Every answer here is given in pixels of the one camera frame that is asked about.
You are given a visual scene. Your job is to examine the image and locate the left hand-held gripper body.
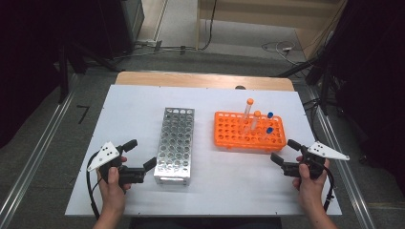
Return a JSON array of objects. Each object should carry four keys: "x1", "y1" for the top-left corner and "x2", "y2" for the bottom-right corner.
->
[{"x1": 87, "y1": 141, "x2": 146, "y2": 186}]

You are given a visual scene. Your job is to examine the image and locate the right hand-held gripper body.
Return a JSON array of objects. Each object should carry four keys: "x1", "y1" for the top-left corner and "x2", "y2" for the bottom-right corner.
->
[{"x1": 281, "y1": 140, "x2": 351, "y2": 180}]

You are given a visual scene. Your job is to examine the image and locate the silver metal tube rack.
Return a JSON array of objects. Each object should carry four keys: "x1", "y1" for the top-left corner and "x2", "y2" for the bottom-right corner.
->
[{"x1": 153, "y1": 107, "x2": 196, "y2": 187}]

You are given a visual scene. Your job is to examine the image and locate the short orange-capped test tube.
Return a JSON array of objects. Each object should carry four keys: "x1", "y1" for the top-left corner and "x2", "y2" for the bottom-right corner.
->
[{"x1": 249, "y1": 110, "x2": 263, "y2": 134}]

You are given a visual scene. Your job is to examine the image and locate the orange plastic tube rack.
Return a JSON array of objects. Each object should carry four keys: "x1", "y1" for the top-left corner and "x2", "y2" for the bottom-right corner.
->
[{"x1": 213, "y1": 110, "x2": 288, "y2": 154}]

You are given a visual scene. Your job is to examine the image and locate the tall orange-capped test tube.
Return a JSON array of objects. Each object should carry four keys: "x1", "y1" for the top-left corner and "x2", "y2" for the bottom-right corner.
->
[{"x1": 239, "y1": 97, "x2": 255, "y2": 136}]

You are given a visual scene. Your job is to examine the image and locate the person's left hand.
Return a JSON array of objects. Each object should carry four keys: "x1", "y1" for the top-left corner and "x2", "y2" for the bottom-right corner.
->
[{"x1": 96, "y1": 156, "x2": 133, "y2": 218}]

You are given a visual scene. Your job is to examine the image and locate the person's right hand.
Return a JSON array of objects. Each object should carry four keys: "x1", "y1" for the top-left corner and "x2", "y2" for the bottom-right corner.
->
[{"x1": 292, "y1": 155, "x2": 330, "y2": 212}]

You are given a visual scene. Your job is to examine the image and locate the white table board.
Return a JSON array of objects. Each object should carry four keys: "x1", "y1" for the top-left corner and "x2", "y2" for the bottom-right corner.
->
[{"x1": 64, "y1": 83, "x2": 344, "y2": 218}]

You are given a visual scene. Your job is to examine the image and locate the black metal stand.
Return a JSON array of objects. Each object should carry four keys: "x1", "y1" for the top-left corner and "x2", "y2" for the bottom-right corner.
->
[
  {"x1": 276, "y1": 56, "x2": 344, "y2": 116},
  {"x1": 56, "y1": 40, "x2": 122, "y2": 105}
]

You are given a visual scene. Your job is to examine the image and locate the person's dark clothing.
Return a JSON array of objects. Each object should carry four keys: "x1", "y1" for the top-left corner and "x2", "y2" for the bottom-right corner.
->
[{"x1": 129, "y1": 217, "x2": 283, "y2": 229}]

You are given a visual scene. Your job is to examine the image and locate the wooden table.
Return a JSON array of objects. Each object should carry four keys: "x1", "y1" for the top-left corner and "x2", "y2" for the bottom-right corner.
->
[{"x1": 115, "y1": 71, "x2": 296, "y2": 93}]

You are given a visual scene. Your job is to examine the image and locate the black curtain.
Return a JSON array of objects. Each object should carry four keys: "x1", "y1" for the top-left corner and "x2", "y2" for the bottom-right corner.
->
[
  {"x1": 0, "y1": 0, "x2": 108, "y2": 150},
  {"x1": 329, "y1": 0, "x2": 405, "y2": 194}
]

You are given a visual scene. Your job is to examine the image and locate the dark cabinet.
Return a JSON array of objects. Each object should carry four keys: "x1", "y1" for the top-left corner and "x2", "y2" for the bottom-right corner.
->
[{"x1": 97, "y1": 0, "x2": 146, "y2": 60}]

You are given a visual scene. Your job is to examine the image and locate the beige wooden partition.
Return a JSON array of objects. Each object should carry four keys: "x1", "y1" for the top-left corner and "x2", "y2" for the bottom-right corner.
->
[{"x1": 195, "y1": 0, "x2": 349, "y2": 62}]

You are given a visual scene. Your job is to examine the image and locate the metal floor rail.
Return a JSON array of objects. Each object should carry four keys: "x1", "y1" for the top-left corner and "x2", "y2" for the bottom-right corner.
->
[
  {"x1": 0, "y1": 73, "x2": 80, "y2": 229},
  {"x1": 306, "y1": 88, "x2": 377, "y2": 229}
]

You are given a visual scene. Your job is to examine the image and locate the right hand-held gripper cable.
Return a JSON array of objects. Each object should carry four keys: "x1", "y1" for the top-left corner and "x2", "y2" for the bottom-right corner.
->
[{"x1": 322, "y1": 164, "x2": 336, "y2": 213}]

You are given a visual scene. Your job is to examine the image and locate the hand-held gripper cable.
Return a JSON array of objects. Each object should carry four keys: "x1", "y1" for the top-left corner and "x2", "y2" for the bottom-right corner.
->
[
  {"x1": 85, "y1": 151, "x2": 111, "y2": 221},
  {"x1": 322, "y1": 164, "x2": 336, "y2": 213}
]

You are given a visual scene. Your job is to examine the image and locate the left hand-held gripper cable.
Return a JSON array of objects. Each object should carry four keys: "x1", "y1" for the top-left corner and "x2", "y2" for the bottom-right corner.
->
[{"x1": 85, "y1": 151, "x2": 111, "y2": 221}]

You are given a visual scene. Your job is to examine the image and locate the white floor cable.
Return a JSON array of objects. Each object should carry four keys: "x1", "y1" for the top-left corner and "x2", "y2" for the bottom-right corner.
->
[{"x1": 261, "y1": 40, "x2": 308, "y2": 67}]

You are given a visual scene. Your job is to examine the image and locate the grey floor cables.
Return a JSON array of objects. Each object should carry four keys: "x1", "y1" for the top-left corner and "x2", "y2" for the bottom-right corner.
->
[{"x1": 114, "y1": 38, "x2": 199, "y2": 62}]

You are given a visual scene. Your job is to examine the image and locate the black hanging cable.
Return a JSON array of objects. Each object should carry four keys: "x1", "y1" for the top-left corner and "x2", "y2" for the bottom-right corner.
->
[{"x1": 197, "y1": 0, "x2": 219, "y2": 52}]

